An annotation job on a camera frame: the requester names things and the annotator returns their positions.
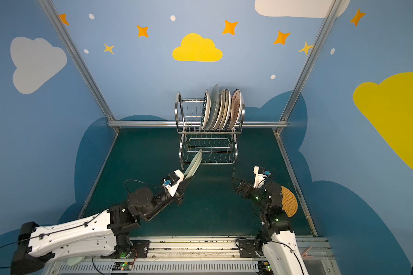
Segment pale green sunflower plate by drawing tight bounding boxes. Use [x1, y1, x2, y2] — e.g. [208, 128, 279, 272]
[184, 149, 203, 179]

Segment stainless steel dish rack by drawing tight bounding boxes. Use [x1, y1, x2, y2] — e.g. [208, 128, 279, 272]
[174, 93, 245, 170]

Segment white plate green lettered rim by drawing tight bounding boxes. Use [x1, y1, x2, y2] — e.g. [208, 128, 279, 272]
[200, 89, 211, 130]

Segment plain grey-green plate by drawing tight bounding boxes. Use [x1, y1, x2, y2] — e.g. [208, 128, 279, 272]
[206, 84, 219, 130]

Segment white plate gold ring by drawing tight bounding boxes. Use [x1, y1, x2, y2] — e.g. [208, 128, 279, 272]
[223, 88, 232, 129]

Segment white plate floral sprigs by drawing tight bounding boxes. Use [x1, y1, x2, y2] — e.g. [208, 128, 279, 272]
[217, 89, 228, 130]

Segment white plate orange sunburst edge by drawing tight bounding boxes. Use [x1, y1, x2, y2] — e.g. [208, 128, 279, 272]
[212, 93, 222, 130]

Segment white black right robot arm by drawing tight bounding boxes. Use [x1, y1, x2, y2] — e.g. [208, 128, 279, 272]
[231, 177, 308, 275]

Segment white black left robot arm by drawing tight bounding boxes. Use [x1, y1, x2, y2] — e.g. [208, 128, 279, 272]
[10, 183, 187, 275]

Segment orange woven round plate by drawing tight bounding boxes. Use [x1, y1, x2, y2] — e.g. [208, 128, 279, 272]
[282, 186, 298, 218]

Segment right green circuit board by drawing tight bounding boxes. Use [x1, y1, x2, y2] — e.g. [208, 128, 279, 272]
[258, 261, 273, 275]

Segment green circuit board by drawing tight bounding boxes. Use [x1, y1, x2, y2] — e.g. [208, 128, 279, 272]
[112, 262, 134, 271]
[258, 261, 273, 275]

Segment pink clothes peg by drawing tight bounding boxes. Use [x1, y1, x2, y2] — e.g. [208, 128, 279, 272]
[301, 246, 314, 260]

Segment left green circuit board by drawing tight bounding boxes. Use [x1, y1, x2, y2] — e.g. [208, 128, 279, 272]
[112, 262, 134, 271]

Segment pale green round disc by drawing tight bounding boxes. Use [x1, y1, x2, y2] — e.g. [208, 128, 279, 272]
[67, 256, 86, 267]

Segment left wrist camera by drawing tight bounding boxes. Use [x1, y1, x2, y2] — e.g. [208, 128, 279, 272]
[162, 170, 185, 197]

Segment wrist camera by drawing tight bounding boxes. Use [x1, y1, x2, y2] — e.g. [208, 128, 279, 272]
[162, 170, 185, 197]
[253, 166, 271, 189]

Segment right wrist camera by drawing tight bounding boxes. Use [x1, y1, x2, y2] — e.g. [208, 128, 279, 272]
[253, 166, 271, 189]

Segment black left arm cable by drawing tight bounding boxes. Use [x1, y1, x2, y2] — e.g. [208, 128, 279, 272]
[123, 178, 164, 193]

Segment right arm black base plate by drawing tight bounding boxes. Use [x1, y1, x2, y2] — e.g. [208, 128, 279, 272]
[236, 238, 262, 259]

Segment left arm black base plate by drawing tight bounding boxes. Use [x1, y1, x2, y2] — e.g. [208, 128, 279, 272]
[101, 239, 150, 259]

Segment aluminium frame right post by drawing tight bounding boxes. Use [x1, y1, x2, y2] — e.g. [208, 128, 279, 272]
[279, 0, 343, 124]

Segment aluminium frame post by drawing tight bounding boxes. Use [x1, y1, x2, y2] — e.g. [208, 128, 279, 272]
[38, 0, 115, 120]
[279, 0, 343, 124]

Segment aluminium frame back rail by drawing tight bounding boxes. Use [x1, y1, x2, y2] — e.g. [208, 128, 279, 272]
[107, 120, 288, 128]

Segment aluminium frame left post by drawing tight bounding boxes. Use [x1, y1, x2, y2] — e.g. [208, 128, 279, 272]
[38, 0, 115, 120]

